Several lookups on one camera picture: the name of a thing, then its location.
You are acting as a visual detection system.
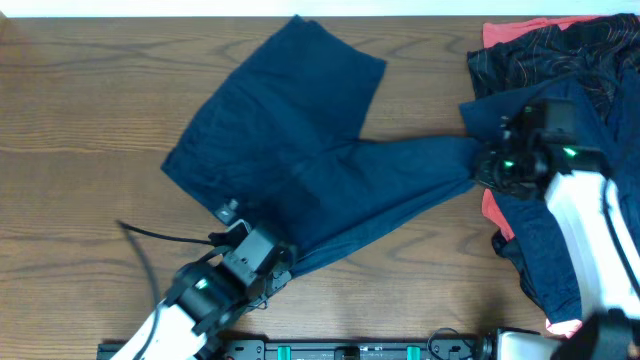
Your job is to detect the navy blue shorts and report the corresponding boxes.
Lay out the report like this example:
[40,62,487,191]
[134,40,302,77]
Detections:
[162,17,481,277]

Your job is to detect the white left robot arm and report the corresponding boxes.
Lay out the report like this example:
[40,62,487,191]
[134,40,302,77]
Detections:
[112,240,297,360]

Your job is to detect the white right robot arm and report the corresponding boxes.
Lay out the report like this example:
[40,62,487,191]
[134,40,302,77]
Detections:
[474,144,639,360]

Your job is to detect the blue garment in pile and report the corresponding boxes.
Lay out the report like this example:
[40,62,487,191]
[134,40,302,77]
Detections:
[459,70,639,323]

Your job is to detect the coral pink garment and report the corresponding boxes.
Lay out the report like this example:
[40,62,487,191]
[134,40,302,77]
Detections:
[482,16,597,338]

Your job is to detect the black striped garment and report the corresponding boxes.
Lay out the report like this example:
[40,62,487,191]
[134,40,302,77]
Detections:
[467,13,639,120]

